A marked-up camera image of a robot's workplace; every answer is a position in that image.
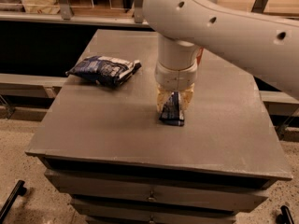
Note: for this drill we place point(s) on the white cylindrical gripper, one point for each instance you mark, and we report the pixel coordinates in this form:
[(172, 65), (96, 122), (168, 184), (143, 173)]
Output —
[(175, 77)]

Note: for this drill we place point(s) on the dark blue rxbar wrapper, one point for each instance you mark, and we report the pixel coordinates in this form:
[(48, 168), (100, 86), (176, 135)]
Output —
[(172, 113)]

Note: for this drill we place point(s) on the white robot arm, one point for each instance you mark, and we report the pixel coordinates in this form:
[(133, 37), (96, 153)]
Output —
[(265, 46)]

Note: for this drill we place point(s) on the red coca-cola can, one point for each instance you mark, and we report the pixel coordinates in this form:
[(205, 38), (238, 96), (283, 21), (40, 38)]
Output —
[(199, 55)]

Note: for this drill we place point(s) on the blue white snack bag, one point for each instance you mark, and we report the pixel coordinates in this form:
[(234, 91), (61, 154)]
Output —
[(106, 71)]

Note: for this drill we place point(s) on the grey drawer cabinet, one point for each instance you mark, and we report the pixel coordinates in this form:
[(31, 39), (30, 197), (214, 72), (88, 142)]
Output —
[(120, 164)]

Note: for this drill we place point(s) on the grey metal railing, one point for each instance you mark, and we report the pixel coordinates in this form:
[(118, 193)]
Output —
[(118, 13)]

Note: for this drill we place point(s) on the grey low bench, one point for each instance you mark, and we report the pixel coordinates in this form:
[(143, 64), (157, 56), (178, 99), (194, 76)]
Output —
[(30, 86)]

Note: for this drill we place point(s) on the black bar lower right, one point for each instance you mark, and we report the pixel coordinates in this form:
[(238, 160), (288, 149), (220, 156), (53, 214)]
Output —
[(285, 217)]

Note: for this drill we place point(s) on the black bar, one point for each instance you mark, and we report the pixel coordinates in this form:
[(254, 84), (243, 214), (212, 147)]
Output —
[(285, 217), (19, 190)]

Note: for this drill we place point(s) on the black bar lower left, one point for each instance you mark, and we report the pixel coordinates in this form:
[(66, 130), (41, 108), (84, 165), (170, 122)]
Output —
[(19, 190)]

